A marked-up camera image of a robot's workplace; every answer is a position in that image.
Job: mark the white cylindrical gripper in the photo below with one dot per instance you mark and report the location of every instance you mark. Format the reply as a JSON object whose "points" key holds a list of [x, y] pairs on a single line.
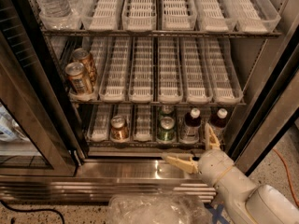
{"points": [[214, 167]]}

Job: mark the dark bottle white cap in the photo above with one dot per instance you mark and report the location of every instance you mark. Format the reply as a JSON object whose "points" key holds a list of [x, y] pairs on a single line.
{"points": [[191, 125], [218, 121]]}

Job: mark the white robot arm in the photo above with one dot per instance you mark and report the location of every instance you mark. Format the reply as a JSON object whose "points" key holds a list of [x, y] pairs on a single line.
{"points": [[245, 202]]}

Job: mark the copper can bottom shelf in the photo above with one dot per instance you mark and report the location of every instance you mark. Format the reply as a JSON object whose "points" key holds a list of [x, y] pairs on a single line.
{"points": [[119, 128]]}

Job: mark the steel fridge door right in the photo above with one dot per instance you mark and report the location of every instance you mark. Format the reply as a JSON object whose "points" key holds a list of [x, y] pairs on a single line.
{"points": [[271, 103]]}

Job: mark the steel fridge base grille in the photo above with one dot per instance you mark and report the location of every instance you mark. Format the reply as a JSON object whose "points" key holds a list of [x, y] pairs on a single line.
{"points": [[99, 181]]}

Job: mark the gold can front middle shelf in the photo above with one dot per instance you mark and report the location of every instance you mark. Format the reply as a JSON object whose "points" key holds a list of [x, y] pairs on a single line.
{"points": [[79, 78]]}

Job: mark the gold can shelf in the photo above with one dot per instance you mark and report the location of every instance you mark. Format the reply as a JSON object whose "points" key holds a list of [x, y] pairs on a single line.
{"points": [[79, 78], [83, 56]]}

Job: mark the gold can rear middle shelf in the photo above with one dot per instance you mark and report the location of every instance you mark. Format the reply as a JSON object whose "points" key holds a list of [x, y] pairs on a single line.
{"points": [[83, 56]]}

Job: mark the glass fridge door left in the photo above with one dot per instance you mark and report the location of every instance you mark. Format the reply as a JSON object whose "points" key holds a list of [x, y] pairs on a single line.
{"points": [[34, 93]]}

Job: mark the clear water bottle front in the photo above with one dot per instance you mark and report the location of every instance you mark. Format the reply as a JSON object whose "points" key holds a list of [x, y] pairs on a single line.
{"points": [[54, 8]]}

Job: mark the green can front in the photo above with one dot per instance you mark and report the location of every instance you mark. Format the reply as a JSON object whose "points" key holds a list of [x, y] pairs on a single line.
{"points": [[166, 132]]}

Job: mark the green can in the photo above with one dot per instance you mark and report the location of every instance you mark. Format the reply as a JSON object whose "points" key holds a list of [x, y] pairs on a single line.
{"points": [[166, 132], [166, 111]]}

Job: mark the green can rear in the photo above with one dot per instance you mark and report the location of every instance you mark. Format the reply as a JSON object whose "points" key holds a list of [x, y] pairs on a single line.
{"points": [[166, 111]]}

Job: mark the blue tape cross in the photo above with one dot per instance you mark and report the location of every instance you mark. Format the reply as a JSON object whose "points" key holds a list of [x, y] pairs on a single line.
{"points": [[216, 212]]}

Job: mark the clear plastic bag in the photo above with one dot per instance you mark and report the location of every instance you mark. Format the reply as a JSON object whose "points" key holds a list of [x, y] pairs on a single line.
{"points": [[157, 209]]}

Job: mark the middle wire shelf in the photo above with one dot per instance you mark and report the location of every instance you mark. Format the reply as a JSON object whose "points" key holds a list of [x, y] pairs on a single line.
{"points": [[98, 102]]}

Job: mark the wire shelf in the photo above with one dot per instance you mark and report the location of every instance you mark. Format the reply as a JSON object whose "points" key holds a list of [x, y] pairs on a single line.
{"points": [[157, 33], [151, 144], [98, 102]]}

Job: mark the bottom wire shelf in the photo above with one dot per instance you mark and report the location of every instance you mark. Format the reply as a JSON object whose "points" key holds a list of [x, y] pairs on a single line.
{"points": [[151, 144]]}

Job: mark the top wire shelf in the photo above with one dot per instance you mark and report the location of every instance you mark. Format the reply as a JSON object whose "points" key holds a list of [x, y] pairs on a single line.
{"points": [[157, 33]]}

